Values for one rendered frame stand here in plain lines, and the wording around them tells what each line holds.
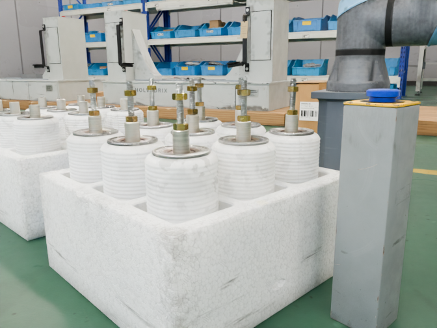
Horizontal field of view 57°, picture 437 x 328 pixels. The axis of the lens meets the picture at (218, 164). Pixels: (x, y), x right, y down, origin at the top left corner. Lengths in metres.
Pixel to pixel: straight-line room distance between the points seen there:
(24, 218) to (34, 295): 0.24
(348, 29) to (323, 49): 8.08
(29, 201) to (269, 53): 2.06
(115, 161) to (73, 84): 3.37
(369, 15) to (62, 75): 3.18
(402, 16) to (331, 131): 0.29
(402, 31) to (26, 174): 0.87
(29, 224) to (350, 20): 0.85
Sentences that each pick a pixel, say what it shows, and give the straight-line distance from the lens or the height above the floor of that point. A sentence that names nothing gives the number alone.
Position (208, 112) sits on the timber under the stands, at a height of 0.06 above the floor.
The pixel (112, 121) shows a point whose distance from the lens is 1.08.
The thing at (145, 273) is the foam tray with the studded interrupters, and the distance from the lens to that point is 0.51.
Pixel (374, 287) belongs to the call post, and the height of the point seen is 0.08.
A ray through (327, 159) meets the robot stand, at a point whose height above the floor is 0.14.
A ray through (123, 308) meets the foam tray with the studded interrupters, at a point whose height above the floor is 0.04.
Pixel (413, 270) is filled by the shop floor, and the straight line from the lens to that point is 0.83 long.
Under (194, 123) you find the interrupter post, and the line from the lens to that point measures 0.68.
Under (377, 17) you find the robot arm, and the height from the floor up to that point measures 0.46.
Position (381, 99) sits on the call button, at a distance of 0.55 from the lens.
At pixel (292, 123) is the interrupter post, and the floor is 0.27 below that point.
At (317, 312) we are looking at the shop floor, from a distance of 0.66.
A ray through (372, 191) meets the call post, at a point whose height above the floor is 0.21.
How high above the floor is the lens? 0.36
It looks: 13 degrees down
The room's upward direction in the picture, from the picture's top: straight up
